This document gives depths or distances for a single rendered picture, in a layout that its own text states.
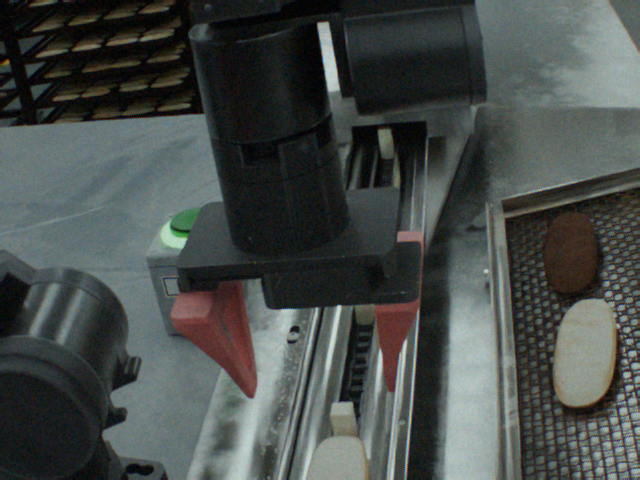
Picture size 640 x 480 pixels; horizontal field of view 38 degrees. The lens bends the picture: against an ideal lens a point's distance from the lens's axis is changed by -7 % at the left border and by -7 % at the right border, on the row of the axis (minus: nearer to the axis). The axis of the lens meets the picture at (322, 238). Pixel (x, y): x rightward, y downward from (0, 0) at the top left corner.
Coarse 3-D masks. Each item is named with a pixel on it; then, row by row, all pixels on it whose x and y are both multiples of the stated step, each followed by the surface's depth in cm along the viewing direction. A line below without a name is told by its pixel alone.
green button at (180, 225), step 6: (186, 210) 77; (192, 210) 77; (198, 210) 77; (174, 216) 76; (180, 216) 76; (186, 216) 76; (192, 216) 76; (174, 222) 76; (180, 222) 75; (186, 222) 75; (192, 222) 75; (174, 228) 75; (180, 228) 74; (186, 228) 74; (174, 234) 75; (180, 234) 74; (186, 234) 74
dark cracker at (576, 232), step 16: (560, 224) 66; (576, 224) 65; (592, 224) 66; (560, 240) 64; (576, 240) 64; (592, 240) 64; (544, 256) 65; (560, 256) 63; (576, 256) 62; (592, 256) 62; (560, 272) 61; (576, 272) 61; (592, 272) 61; (560, 288) 61; (576, 288) 60
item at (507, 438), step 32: (544, 192) 71; (576, 192) 71; (608, 192) 69; (512, 288) 63; (512, 320) 60; (512, 352) 57; (544, 352) 56; (512, 384) 54; (544, 384) 54; (512, 416) 52; (544, 416) 51; (608, 416) 49; (512, 448) 50; (544, 448) 49; (576, 448) 48
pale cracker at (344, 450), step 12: (324, 444) 57; (336, 444) 57; (348, 444) 57; (360, 444) 57; (312, 456) 57; (324, 456) 56; (336, 456) 56; (348, 456) 56; (360, 456) 56; (312, 468) 56; (324, 468) 55; (336, 468) 55; (348, 468) 55; (360, 468) 55
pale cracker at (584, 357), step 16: (576, 304) 58; (592, 304) 57; (576, 320) 56; (592, 320) 55; (608, 320) 55; (560, 336) 56; (576, 336) 55; (592, 336) 54; (608, 336) 54; (560, 352) 54; (576, 352) 53; (592, 352) 53; (608, 352) 53; (560, 368) 53; (576, 368) 52; (592, 368) 52; (608, 368) 52; (560, 384) 52; (576, 384) 51; (592, 384) 51; (608, 384) 51; (560, 400) 51; (576, 400) 51; (592, 400) 50
